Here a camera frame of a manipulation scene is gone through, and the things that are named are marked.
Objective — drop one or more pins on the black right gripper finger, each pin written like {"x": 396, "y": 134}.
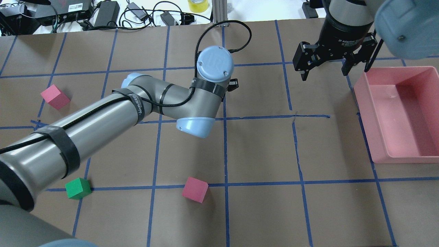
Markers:
{"x": 348, "y": 65}
{"x": 304, "y": 72}

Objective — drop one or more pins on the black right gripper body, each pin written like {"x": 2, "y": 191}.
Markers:
{"x": 346, "y": 33}

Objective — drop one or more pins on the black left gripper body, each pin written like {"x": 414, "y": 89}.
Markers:
{"x": 233, "y": 84}

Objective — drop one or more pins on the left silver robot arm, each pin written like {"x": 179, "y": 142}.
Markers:
{"x": 53, "y": 152}

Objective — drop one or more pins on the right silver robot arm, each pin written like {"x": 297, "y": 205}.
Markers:
{"x": 409, "y": 28}

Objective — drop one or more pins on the black power adapter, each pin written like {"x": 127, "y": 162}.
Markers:
{"x": 309, "y": 12}

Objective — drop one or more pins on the pink plastic bin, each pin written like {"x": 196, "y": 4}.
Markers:
{"x": 400, "y": 115}

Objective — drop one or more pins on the yellow tape roll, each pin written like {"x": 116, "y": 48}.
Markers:
{"x": 198, "y": 6}

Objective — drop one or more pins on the pink cube near centre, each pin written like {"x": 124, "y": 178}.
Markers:
{"x": 195, "y": 189}

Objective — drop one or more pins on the pink cube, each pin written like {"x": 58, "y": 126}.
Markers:
{"x": 55, "y": 97}
{"x": 195, "y": 189}

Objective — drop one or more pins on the black laptop power brick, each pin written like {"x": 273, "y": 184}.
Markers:
{"x": 108, "y": 12}

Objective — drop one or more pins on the pink cube far side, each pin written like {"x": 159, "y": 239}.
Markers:
{"x": 55, "y": 97}

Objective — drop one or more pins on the green cube near base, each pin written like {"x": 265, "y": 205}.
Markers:
{"x": 78, "y": 188}

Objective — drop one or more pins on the aluminium frame post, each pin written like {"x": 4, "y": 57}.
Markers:
{"x": 219, "y": 12}

